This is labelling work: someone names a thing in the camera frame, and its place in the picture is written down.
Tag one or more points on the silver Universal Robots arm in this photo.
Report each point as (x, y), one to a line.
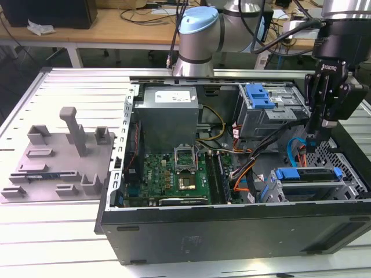
(200, 43)

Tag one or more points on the grey metal disk bay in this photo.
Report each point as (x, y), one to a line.
(347, 188)

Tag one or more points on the blue plastic drive latch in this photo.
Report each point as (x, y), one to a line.
(256, 95)

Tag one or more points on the grey metal drive cage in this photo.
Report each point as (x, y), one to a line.
(261, 121)

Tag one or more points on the installed RAM stick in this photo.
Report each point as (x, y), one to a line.
(224, 176)

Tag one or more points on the grey power supply unit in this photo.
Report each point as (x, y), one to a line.
(165, 121)

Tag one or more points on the CPU socket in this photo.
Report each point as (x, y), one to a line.
(185, 184)

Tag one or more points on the black graphics card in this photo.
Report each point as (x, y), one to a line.
(182, 201)

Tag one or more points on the black open PC case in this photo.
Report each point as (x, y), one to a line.
(203, 231)

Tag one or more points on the green motherboard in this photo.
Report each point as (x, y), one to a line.
(156, 176)

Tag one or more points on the wooden desk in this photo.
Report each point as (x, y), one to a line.
(95, 29)

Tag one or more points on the grey parts rack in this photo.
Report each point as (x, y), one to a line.
(58, 168)

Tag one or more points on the large black box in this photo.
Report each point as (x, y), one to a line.
(52, 13)

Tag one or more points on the crumpled white plastic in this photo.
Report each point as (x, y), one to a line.
(40, 28)

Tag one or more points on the spare RAM stick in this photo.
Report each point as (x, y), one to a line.
(43, 175)

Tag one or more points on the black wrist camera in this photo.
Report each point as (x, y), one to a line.
(352, 101)

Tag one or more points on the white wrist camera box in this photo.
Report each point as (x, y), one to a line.
(298, 29)

